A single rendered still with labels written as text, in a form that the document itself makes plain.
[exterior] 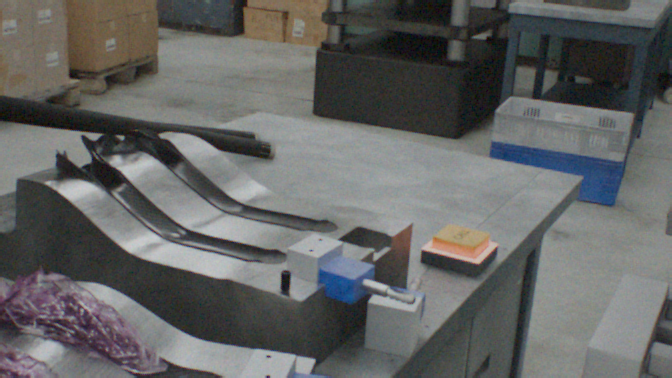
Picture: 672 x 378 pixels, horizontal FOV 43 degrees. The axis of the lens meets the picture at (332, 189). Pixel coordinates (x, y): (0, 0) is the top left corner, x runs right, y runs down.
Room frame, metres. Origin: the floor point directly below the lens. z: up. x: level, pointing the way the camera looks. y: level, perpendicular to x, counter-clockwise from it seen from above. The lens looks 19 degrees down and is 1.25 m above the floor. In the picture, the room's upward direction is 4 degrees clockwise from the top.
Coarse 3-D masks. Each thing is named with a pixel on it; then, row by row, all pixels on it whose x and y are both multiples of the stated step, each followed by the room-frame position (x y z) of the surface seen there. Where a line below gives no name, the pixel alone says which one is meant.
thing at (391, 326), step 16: (400, 288) 0.86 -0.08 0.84; (416, 288) 0.88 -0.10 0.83; (368, 304) 0.79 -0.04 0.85; (384, 304) 0.79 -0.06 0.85; (400, 304) 0.79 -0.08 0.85; (416, 304) 0.79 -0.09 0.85; (368, 320) 0.79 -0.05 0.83; (384, 320) 0.79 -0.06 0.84; (400, 320) 0.78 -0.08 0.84; (416, 320) 0.79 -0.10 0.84; (368, 336) 0.79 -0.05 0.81; (384, 336) 0.79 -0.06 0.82; (400, 336) 0.78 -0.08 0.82; (416, 336) 0.80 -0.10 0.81; (400, 352) 0.78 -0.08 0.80
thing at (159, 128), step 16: (64, 112) 1.27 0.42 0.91; (80, 112) 1.29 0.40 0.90; (96, 112) 1.31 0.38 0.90; (96, 128) 1.30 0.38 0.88; (112, 128) 1.31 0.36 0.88; (128, 128) 1.32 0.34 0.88; (160, 128) 1.35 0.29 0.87; (176, 128) 1.36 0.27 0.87; (224, 144) 1.40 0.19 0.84; (240, 144) 1.41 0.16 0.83; (256, 144) 1.43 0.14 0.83; (272, 144) 1.45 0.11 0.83
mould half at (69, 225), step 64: (64, 192) 0.86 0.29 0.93; (192, 192) 0.96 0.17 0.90; (256, 192) 1.02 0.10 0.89; (0, 256) 0.90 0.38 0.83; (64, 256) 0.85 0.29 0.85; (128, 256) 0.81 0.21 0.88; (192, 256) 0.81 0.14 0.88; (384, 256) 0.87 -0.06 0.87; (192, 320) 0.77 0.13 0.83; (256, 320) 0.74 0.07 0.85; (320, 320) 0.75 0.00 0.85
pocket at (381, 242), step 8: (352, 232) 0.90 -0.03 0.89; (360, 232) 0.91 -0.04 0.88; (368, 232) 0.91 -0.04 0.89; (376, 232) 0.90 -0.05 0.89; (344, 240) 0.88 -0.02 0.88; (352, 240) 0.90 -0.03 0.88; (360, 240) 0.91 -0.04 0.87; (368, 240) 0.91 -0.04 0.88; (376, 240) 0.90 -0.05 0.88; (384, 240) 0.90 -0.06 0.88; (376, 248) 0.90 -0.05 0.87; (384, 248) 0.89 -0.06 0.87; (376, 256) 0.86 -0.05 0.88
